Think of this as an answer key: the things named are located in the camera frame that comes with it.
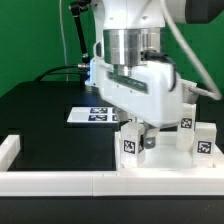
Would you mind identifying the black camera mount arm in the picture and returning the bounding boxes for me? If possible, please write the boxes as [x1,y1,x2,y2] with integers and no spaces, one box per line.
[69,0,91,63]

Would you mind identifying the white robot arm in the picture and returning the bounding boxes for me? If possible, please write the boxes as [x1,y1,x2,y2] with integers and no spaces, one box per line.
[90,0,224,149]

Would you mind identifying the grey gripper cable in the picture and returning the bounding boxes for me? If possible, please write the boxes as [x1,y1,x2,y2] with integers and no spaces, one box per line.
[141,0,223,102]

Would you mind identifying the black cable bundle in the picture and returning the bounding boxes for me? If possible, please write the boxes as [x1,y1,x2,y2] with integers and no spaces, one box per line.
[34,63,92,83]

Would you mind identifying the white U-shaped obstacle fence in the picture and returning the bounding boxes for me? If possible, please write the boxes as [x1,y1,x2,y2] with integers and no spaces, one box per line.
[0,135,224,197]

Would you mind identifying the white square table top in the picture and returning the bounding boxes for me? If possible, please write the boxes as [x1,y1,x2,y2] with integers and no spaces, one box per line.
[115,132,224,170]

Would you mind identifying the white hanging cable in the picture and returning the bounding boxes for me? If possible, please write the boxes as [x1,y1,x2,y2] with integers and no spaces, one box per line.
[58,0,70,82]

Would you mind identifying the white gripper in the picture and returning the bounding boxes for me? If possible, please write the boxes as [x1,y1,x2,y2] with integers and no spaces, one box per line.
[91,42,183,149]

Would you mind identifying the AprilTag marker sheet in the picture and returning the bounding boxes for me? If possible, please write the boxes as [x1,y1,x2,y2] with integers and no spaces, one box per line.
[67,107,118,123]

